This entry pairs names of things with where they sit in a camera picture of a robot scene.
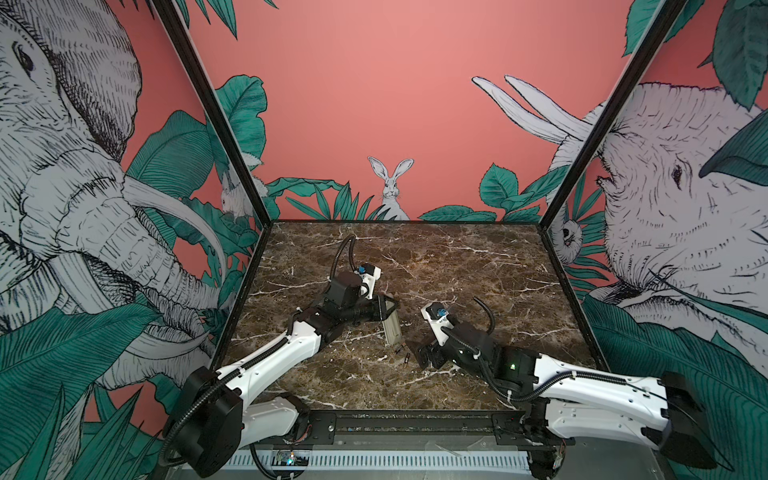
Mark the grey remote control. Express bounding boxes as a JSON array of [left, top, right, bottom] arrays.
[[382, 312, 402, 346]]

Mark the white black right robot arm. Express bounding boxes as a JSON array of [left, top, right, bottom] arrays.
[[407, 317, 718, 469]]

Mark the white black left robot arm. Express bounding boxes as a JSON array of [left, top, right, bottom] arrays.
[[158, 263, 398, 478]]

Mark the green circuit board with leds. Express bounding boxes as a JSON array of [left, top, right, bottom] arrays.
[[272, 450, 311, 470]]

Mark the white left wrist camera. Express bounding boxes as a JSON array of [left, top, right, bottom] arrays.
[[356, 263, 381, 300]]

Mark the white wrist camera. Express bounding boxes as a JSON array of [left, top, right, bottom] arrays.
[[356, 263, 381, 300], [421, 302, 454, 346]]

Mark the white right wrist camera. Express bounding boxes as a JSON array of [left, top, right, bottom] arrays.
[[421, 302, 454, 346]]

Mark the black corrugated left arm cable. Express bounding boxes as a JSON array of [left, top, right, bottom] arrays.
[[328, 235, 360, 283]]

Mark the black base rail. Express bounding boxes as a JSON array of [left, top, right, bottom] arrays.
[[302, 409, 575, 450]]

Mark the white slotted cable duct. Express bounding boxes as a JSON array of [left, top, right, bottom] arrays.
[[257, 450, 531, 475]]

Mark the black left corner frame post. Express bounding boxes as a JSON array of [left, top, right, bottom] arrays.
[[152, 0, 272, 227]]

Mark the black corner frame post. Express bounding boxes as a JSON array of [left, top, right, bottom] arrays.
[[152, 0, 272, 227], [538, 0, 687, 230]]

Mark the black right corner frame post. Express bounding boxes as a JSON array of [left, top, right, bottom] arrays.
[[538, 0, 687, 230]]

